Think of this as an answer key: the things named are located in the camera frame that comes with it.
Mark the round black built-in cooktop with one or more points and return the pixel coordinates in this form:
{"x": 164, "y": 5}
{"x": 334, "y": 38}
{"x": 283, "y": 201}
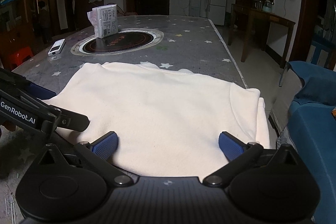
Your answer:
{"x": 118, "y": 43}

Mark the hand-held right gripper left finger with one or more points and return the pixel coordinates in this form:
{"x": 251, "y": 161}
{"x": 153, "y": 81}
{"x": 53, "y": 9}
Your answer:
{"x": 106, "y": 146}

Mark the white tissue pack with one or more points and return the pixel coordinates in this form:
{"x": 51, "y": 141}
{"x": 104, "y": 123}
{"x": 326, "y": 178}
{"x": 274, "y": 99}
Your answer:
{"x": 105, "y": 20}

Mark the white remote control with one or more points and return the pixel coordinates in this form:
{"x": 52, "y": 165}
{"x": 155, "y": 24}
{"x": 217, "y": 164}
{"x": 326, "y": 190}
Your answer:
{"x": 56, "y": 48}

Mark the grey star-print tablecloth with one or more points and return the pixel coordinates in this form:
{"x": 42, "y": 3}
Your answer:
{"x": 197, "y": 56}

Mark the wooden side table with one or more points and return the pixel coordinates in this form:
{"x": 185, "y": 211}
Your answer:
{"x": 265, "y": 20}

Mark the white refrigerator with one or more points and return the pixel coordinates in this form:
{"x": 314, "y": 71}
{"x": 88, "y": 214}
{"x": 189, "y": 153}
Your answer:
{"x": 218, "y": 1}

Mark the white water dispenser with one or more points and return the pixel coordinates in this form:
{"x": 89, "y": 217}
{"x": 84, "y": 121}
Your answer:
{"x": 195, "y": 5}

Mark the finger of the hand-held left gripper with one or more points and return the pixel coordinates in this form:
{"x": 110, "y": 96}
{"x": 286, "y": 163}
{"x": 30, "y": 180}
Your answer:
{"x": 39, "y": 90}
{"x": 68, "y": 119}

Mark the blue and white cabinet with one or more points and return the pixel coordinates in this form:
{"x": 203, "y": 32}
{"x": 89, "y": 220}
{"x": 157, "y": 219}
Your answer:
{"x": 323, "y": 56}

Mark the cream sweatshirt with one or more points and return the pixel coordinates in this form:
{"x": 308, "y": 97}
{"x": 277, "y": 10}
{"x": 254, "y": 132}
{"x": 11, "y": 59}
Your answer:
{"x": 157, "y": 113}

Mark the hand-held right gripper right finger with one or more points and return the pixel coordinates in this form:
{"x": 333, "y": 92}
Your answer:
{"x": 231, "y": 146}

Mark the red plastic stool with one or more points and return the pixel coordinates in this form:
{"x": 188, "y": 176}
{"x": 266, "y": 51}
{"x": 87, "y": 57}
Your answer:
{"x": 19, "y": 56}

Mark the blue sofa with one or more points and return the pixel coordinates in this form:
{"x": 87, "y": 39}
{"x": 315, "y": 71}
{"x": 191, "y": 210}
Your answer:
{"x": 315, "y": 121}

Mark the pale green lidded jar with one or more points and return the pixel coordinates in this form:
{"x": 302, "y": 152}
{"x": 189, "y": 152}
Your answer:
{"x": 267, "y": 6}

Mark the tall wooden display cabinet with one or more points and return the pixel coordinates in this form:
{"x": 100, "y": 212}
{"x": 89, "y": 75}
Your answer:
{"x": 13, "y": 3}

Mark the dark wooden door frame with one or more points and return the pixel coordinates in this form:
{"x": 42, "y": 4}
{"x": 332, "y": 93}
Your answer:
{"x": 307, "y": 3}

